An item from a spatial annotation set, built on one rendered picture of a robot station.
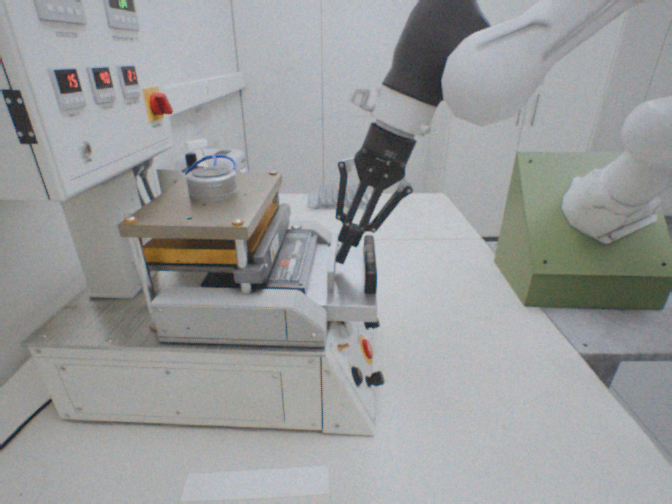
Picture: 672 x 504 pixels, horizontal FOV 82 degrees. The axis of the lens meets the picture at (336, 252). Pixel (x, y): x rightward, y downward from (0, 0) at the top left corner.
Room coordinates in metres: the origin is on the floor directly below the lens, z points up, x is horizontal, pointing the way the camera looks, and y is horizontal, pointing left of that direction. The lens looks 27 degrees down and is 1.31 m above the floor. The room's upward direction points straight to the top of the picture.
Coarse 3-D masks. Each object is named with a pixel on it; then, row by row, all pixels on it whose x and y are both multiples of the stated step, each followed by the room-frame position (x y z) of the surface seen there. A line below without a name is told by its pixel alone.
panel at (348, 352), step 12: (336, 324) 0.54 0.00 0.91; (360, 324) 0.66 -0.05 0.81; (336, 336) 0.51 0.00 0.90; (360, 336) 0.62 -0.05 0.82; (336, 348) 0.48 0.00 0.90; (348, 348) 0.53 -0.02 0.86; (360, 348) 0.58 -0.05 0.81; (336, 360) 0.46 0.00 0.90; (348, 360) 0.50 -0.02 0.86; (360, 360) 0.55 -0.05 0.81; (372, 360) 0.61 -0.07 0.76; (348, 372) 0.47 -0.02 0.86; (372, 372) 0.58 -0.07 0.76; (360, 384) 0.49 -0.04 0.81; (360, 396) 0.46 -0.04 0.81; (372, 396) 0.51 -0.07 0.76; (372, 408) 0.48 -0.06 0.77; (372, 420) 0.46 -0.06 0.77
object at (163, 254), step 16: (272, 208) 0.69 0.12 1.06; (160, 240) 0.55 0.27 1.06; (176, 240) 0.55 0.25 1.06; (192, 240) 0.55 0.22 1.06; (208, 240) 0.55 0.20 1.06; (224, 240) 0.55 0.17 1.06; (256, 240) 0.55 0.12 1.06; (160, 256) 0.52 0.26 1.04; (176, 256) 0.52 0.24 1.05; (192, 256) 0.52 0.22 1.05; (208, 256) 0.52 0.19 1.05; (224, 256) 0.52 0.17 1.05; (224, 272) 0.52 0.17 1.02
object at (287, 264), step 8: (288, 232) 0.70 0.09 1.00; (296, 232) 0.70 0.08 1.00; (304, 232) 0.70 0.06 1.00; (288, 240) 0.66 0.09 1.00; (296, 240) 0.66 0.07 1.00; (304, 240) 0.66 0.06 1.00; (280, 248) 0.63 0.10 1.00; (288, 248) 0.63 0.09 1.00; (296, 248) 0.63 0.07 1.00; (304, 248) 0.63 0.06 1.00; (280, 256) 0.60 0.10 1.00; (288, 256) 0.60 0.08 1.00; (296, 256) 0.60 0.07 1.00; (280, 264) 0.57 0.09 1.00; (288, 264) 0.57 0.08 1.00; (296, 264) 0.57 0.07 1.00; (272, 272) 0.54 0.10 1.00; (280, 272) 0.54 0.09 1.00; (288, 272) 0.54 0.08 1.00; (296, 272) 0.54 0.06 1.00
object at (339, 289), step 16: (336, 240) 0.65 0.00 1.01; (320, 256) 0.66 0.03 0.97; (352, 256) 0.66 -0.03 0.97; (320, 272) 0.60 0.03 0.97; (336, 272) 0.60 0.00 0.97; (352, 272) 0.60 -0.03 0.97; (320, 288) 0.55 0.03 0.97; (336, 288) 0.55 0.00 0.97; (352, 288) 0.55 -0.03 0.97; (320, 304) 0.50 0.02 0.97; (336, 304) 0.50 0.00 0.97; (352, 304) 0.50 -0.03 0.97; (368, 304) 0.50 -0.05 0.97; (336, 320) 0.50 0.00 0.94; (352, 320) 0.50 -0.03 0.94; (368, 320) 0.50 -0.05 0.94
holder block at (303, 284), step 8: (312, 240) 0.68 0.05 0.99; (312, 248) 0.65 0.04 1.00; (312, 256) 0.62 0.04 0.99; (304, 264) 0.59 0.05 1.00; (312, 264) 0.62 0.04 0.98; (304, 272) 0.56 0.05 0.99; (208, 280) 0.53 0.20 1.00; (304, 280) 0.53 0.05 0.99; (256, 288) 0.52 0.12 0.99; (264, 288) 0.52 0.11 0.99; (272, 288) 0.51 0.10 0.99; (280, 288) 0.51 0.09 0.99; (288, 288) 0.51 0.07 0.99; (296, 288) 0.51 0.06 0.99; (304, 288) 0.51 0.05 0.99
